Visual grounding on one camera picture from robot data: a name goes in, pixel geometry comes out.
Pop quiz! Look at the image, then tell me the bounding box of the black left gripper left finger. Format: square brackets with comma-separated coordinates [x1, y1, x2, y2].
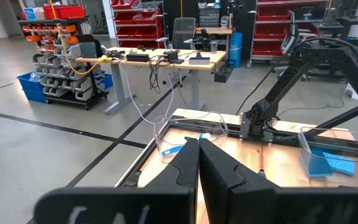
[33, 137, 200, 224]

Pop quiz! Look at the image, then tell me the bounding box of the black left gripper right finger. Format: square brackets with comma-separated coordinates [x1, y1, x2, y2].
[199, 138, 358, 224]

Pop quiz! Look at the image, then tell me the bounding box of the dark blue kitchen sponge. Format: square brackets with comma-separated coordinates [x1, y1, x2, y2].
[307, 148, 334, 179]

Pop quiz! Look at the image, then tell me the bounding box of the light blue kitchen sponge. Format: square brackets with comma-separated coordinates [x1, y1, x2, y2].
[323, 151, 356, 177]

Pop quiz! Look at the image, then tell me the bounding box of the blue dish brush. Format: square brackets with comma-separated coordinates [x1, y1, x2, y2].
[161, 133, 205, 157]

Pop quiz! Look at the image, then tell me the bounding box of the clear plastic organizer bin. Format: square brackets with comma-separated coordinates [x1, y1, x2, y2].
[296, 126, 358, 180]
[153, 111, 229, 165]

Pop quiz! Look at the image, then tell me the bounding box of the wooden standing desk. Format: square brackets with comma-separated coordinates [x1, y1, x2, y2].
[74, 46, 228, 116]

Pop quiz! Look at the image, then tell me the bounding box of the small blue plastic crate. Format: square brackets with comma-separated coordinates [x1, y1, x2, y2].
[93, 73, 114, 91]

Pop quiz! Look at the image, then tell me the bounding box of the black wheeled parts bin rack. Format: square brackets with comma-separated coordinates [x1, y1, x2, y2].
[17, 17, 110, 111]

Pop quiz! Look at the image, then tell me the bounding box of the large blue plastic crate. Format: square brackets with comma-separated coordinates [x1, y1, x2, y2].
[16, 71, 47, 104]

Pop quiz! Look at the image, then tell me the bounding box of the black power strip box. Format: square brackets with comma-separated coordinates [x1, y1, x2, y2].
[126, 53, 150, 63]

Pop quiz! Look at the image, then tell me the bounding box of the black power adapter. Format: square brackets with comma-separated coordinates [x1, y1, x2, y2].
[162, 50, 185, 65]

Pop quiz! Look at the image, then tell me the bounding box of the black and grey monitor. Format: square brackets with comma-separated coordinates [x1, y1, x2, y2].
[74, 34, 104, 60]

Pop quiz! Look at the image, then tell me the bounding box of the white and grey box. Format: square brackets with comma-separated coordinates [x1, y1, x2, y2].
[188, 52, 211, 66]

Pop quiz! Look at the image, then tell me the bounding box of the white office chair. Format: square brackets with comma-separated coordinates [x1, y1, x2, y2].
[278, 12, 318, 57]

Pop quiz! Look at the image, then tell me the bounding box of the metal shelf with red bins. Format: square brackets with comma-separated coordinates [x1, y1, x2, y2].
[249, 0, 331, 68]
[109, 0, 167, 50]

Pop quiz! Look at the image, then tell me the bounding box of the grey mesh office chair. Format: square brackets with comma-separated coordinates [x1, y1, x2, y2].
[155, 17, 198, 51]

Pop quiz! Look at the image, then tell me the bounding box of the small wooden desk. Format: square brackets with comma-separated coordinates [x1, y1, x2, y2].
[193, 26, 234, 54]

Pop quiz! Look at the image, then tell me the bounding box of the black desk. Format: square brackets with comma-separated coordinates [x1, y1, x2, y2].
[315, 15, 358, 82]

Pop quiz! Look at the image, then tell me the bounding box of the red plastic tote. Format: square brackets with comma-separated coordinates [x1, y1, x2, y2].
[43, 4, 58, 20]
[56, 5, 86, 20]

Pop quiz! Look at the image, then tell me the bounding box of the black drawer cabinet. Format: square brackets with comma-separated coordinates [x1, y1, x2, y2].
[198, 7, 221, 28]

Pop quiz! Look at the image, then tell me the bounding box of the cardboard box with blue label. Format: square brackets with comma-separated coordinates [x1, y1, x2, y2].
[21, 6, 45, 21]

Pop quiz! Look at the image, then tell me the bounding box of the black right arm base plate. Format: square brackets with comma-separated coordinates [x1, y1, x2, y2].
[239, 111, 275, 143]

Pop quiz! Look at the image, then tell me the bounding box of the black aluminium rig frame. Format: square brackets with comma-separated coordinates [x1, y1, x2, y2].
[113, 102, 358, 189]

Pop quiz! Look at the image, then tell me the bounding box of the thin black floor cable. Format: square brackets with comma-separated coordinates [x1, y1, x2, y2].
[277, 85, 348, 119]

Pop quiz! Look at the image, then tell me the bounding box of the white cable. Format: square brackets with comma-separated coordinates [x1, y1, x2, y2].
[121, 67, 176, 126]

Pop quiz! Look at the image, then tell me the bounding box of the black cable bundle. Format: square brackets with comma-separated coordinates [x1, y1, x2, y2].
[148, 57, 163, 95]

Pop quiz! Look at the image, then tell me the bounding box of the yellow cable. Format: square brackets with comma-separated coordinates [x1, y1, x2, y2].
[48, 0, 111, 76]

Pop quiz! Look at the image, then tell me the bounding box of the black cable tray basket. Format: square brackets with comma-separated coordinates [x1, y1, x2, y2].
[213, 63, 236, 84]

